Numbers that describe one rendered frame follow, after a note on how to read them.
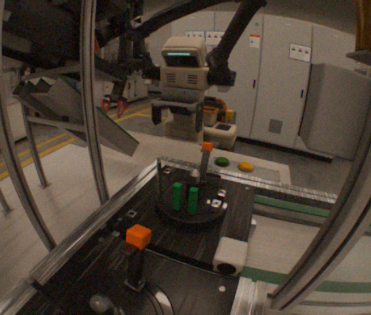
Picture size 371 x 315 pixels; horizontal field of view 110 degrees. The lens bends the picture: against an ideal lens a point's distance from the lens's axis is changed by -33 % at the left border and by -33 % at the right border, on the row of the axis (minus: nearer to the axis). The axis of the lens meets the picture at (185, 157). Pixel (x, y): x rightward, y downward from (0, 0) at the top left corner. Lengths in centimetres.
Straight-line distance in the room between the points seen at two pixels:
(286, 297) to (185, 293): 13
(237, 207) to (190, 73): 77
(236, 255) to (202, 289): 7
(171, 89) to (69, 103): 75
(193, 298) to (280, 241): 24
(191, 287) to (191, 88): 92
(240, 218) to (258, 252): 8
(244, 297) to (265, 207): 25
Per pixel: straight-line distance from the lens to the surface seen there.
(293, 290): 25
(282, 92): 327
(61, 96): 38
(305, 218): 50
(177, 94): 104
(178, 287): 27
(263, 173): 56
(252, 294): 31
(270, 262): 39
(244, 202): 41
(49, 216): 60
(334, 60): 346
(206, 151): 37
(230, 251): 29
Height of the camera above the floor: 122
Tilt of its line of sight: 27 degrees down
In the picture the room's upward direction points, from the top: 3 degrees clockwise
